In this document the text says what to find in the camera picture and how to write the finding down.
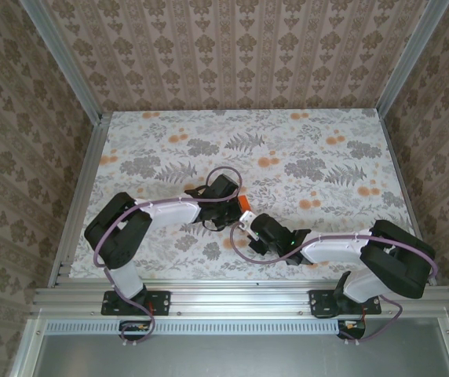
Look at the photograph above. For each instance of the orange paper sheet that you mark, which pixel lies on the orange paper sheet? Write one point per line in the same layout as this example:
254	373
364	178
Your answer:
244	202

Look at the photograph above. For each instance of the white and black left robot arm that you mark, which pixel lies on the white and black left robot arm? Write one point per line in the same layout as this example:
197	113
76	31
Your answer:
169	210

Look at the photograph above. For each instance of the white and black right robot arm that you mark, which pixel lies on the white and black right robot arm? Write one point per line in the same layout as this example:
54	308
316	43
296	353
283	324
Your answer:
330	249

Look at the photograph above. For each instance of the floral patterned table cover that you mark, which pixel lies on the floral patterned table cover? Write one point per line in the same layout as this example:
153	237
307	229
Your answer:
209	129

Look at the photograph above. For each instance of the black controller board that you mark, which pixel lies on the black controller board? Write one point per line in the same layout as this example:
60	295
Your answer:
352	329
136	330

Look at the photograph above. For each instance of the grey metal panel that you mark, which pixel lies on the grey metal panel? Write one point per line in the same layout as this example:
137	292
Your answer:
240	357

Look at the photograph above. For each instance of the long aluminium mounting rail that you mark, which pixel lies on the long aluminium mounting rail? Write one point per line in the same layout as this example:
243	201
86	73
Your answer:
240	300

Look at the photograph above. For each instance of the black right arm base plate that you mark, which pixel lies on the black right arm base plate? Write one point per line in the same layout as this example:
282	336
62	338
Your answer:
318	302

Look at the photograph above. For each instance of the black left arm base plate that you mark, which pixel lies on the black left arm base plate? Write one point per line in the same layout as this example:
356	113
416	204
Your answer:
161	302

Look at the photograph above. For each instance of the aluminium side rail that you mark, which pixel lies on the aluminium side rail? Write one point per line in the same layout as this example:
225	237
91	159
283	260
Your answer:
79	208

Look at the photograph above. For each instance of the aluminium frame post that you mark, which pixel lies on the aluminium frame post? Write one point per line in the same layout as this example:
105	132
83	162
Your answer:
63	59
409	55

